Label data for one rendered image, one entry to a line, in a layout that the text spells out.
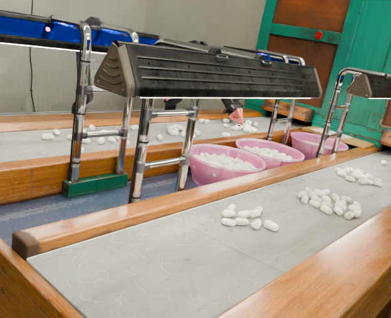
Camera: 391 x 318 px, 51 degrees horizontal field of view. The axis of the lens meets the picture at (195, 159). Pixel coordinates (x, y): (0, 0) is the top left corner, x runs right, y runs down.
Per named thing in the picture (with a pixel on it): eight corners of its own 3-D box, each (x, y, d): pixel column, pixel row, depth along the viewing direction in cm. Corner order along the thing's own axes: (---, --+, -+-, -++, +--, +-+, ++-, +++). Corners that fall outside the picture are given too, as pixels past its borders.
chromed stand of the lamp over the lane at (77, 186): (31, 173, 118) (41, 12, 106) (90, 165, 133) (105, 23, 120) (67, 198, 107) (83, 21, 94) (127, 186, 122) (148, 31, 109)
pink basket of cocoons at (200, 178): (166, 174, 138) (170, 147, 135) (215, 164, 158) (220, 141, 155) (228, 204, 122) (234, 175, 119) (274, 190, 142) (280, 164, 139)
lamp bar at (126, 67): (91, 86, 60) (96, 35, 58) (293, 91, 107) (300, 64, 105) (126, 98, 56) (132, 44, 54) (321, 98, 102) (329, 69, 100)
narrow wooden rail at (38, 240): (8, 286, 74) (11, 231, 70) (362, 164, 209) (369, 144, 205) (23, 301, 70) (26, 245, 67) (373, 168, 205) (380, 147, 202)
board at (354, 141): (301, 129, 212) (302, 127, 211) (314, 127, 223) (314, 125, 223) (364, 149, 192) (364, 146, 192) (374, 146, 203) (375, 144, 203)
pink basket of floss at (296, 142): (293, 163, 180) (298, 142, 178) (280, 147, 206) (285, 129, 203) (351, 173, 182) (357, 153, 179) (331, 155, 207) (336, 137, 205)
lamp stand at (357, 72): (307, 175, 167) (337, 64, 154) (328, 168, 182) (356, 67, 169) (352, 192, 156) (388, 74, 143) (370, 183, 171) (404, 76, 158)
